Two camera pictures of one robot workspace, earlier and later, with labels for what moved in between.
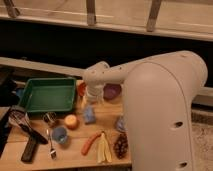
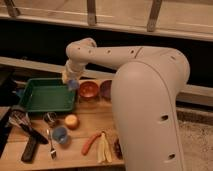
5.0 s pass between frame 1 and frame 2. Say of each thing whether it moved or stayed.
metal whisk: stayed
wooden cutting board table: stayed
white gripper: moved
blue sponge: moved
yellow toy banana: stayed
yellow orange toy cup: stayed
